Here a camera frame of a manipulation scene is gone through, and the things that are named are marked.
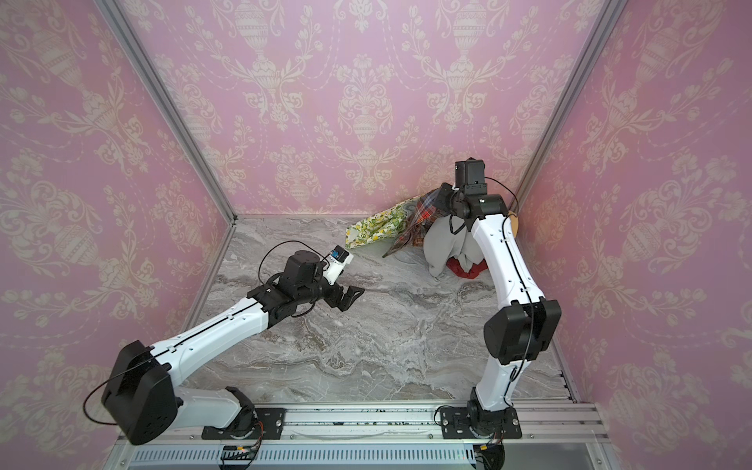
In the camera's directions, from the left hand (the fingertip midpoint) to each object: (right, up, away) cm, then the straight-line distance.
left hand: (353, 282), depth 80 cm
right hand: (+25, +25, +2) cm, 35 cm away
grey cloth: (+28, +13, +8) cm, 31 cm away
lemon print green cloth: (+6, +18, +29) cm, 35 cm away
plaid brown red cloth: (+20, +20, +2) cm, 29 cm away
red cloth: (+39, 0, +19) cm, 44 cm away
